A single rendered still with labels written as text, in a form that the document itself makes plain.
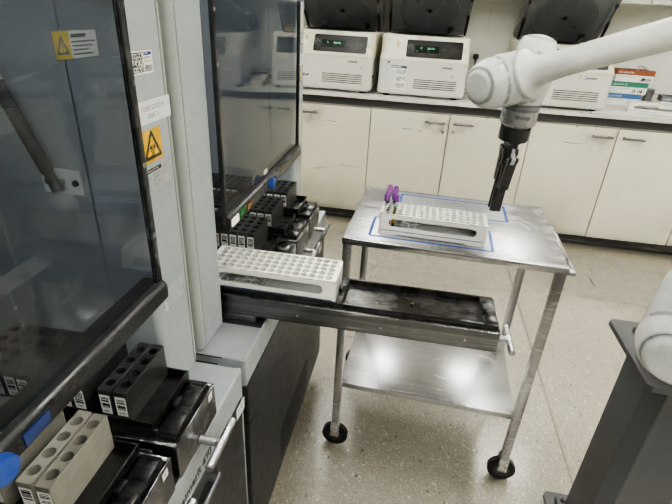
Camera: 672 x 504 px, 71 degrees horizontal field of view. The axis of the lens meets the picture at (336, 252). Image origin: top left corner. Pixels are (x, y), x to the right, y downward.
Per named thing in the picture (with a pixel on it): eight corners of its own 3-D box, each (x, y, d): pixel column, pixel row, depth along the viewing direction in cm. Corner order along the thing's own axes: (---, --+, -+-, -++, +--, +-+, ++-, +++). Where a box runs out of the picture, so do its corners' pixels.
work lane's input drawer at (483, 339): (190, 315, 109) (186, 282, 105) (214, 285, 121) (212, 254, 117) (515, 364, 99) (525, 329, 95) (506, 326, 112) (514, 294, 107)
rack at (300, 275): (206, 288, 107) (204, 264, 105) (223, 267, 116) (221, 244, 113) (334, 306, 103) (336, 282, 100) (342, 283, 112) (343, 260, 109)
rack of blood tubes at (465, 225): (377, 233, 135) (379, 213, 132) (381, 219, 143) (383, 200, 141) (484, 247, 130) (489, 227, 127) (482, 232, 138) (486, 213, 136)
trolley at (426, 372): (321, 443, 169) (331, 235, 131) (346, 360, 209) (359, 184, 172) (515, 484, 158) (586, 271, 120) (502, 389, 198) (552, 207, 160)
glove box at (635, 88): (607, 92, 318) (611, 80, 315) (602, 89, 329) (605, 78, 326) (645, 95, 315) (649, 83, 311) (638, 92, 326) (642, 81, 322)
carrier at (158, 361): (157, 371, 80) (153, 343, 77) (168, 373, 80) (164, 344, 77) (117, 423, 70) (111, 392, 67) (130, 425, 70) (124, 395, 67)
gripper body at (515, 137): (498, 119, 125) (490, 152, 130) (504, 128, 118) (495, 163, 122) (527, 122, 124) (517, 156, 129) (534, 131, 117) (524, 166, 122)
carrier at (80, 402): (120, 365, 81) (115, 336, 78) (131, 366, 81) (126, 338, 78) (76, 415, 71) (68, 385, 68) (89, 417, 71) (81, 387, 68)
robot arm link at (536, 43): (513, 95, 125) (486, 101, 116) (529, 30, 117) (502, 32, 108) (552, 104, 118) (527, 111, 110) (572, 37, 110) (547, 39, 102)
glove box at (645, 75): (614, 80, 315) (619, 64, 310) (608, 78, 325) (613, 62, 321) (653, 83, 311) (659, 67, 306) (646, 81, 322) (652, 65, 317)
